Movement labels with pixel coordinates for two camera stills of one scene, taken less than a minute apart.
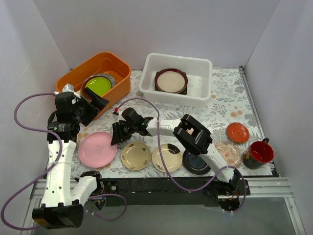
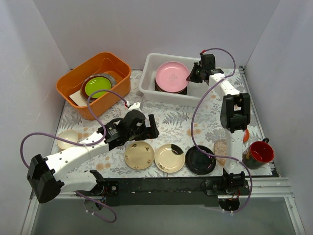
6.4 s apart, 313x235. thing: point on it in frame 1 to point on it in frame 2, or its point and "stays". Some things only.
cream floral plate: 136,155 stays
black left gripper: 87,107 to 148,129
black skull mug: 258,154 stays
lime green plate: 100,85 stays
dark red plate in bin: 83,90 stays
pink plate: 95,150 to 171,77
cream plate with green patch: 172,157 stays
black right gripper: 122,129 to 195,73
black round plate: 195,164 stays
